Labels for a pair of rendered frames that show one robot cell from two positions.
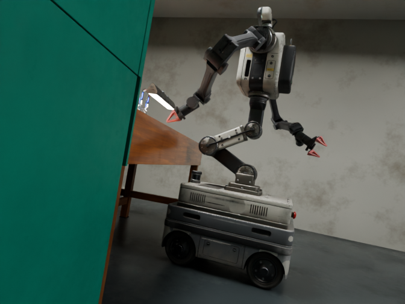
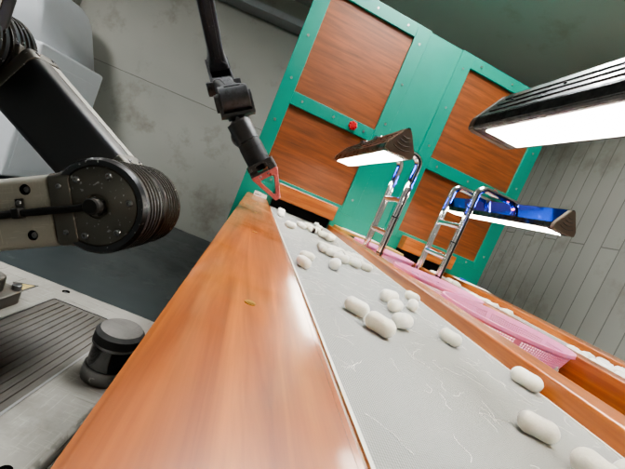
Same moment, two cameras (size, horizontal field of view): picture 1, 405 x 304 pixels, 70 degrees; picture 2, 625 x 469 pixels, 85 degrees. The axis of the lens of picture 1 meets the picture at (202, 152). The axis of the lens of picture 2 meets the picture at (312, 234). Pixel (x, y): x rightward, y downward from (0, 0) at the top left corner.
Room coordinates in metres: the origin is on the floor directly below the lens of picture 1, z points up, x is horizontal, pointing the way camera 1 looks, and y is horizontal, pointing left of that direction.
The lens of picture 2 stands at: (2.48, 0.05, 0.85)
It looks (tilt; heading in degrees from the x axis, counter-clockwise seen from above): 5 degrees down; 160
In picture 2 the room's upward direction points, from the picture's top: 23 degrees clockwise
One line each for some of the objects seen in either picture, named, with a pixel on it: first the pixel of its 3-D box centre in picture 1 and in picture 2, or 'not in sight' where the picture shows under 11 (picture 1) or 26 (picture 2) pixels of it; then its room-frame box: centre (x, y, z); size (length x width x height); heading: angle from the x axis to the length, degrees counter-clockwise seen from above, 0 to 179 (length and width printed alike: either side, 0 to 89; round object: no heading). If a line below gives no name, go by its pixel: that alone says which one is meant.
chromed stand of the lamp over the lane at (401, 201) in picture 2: not in sight; (366, 207); (1.37, 0.59, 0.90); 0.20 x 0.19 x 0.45; 172
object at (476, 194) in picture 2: not in sight; (459, 247); (1.43, 0.99, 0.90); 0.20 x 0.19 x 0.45; 172
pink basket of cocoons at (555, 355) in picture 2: not in sight; (494, 339); (1.94, 0.72, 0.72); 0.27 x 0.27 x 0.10
